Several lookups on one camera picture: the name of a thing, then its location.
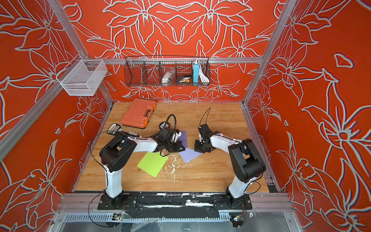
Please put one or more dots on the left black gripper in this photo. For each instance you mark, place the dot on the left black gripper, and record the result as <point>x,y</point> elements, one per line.
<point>178,144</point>

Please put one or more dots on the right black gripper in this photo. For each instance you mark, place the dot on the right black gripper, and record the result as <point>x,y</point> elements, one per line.
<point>197,149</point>

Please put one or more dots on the light lavender square paper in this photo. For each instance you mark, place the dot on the light lavender square paper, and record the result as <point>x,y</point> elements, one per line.
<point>189,154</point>

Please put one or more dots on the dark purple square paper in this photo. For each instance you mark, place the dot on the dark purple square paper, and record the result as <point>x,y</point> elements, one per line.
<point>183,139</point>

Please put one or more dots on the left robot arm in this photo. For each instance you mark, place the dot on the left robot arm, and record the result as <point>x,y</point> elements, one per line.
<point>115,155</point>

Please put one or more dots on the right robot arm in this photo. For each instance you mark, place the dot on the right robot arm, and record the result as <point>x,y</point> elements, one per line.
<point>245,159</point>

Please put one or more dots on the lime green square paper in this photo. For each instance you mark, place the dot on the lime green square paper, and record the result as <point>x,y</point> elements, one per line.
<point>152,163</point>

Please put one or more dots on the black round disc with label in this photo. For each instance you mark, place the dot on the black round disc with label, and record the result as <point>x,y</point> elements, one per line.
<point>164,125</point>

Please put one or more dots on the orange plastic tool case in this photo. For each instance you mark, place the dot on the orange plastic tool case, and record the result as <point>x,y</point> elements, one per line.
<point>139,113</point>

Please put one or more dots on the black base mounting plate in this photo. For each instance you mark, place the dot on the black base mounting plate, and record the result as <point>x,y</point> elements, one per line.
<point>134,200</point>

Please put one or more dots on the silver packet in basket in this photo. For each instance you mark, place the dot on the silver packet in basket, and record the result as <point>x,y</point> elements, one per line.
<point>168,78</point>

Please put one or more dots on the black item in basket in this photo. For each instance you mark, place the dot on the black item in basket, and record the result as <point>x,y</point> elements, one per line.
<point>184,79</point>

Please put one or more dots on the light blue box in basket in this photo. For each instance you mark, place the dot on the light blue box in basket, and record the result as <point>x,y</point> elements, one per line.
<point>196,69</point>

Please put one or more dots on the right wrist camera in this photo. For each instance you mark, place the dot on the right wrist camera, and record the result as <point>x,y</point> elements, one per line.
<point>203,130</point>

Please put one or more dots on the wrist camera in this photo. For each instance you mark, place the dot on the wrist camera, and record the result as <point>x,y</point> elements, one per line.
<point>203,130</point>
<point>176,136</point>

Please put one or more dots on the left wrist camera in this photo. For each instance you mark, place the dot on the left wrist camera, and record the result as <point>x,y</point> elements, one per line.
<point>176,136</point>

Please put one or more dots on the black wire wall basket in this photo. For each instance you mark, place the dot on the black wire wall basket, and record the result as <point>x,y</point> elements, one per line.
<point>148,72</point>

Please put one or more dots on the white slotted cable duct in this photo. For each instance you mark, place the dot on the white slotted cable duct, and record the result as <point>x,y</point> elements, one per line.
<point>125,218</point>

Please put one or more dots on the clear plastic wall bin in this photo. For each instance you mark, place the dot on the clear plastic wall bin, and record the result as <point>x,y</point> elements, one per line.
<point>83,78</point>

